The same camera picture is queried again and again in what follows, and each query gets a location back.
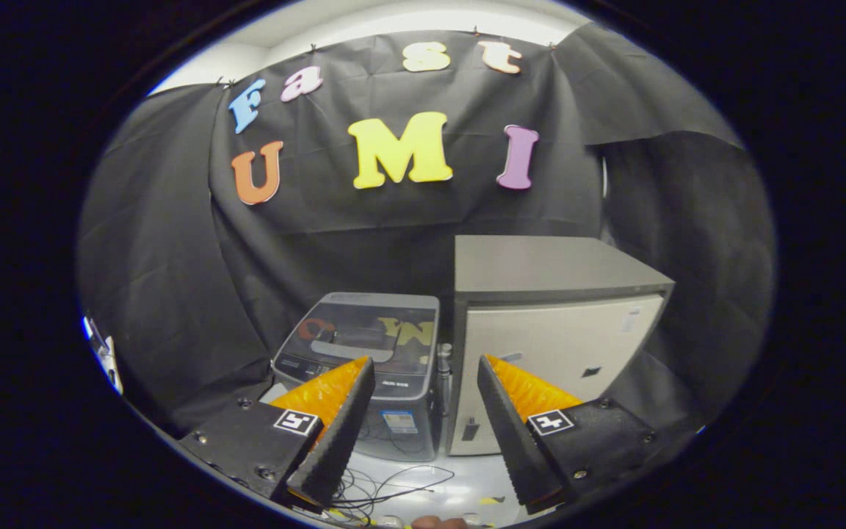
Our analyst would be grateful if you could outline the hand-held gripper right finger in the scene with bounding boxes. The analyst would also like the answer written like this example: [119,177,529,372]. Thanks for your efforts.
[477,354,657,515]

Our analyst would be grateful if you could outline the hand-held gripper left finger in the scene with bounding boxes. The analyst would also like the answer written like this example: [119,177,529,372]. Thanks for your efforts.
[177,356,377,514]

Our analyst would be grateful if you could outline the grey washing machine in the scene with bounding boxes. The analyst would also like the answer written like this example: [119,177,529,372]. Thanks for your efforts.
[271,292,442,462]

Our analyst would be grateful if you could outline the beige cabinet with dark top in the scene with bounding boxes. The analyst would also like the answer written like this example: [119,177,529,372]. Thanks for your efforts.
[446,235,676,458]

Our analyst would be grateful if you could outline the black backdrop cloth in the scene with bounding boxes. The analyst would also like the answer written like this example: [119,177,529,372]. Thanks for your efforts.
[78,22,776,442]

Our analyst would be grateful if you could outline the white and blue sheet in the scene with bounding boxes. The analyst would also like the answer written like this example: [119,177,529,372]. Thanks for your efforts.
[84,314,124,395]

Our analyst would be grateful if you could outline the black floor cables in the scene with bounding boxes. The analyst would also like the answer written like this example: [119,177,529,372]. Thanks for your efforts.
[331,422,457,524]

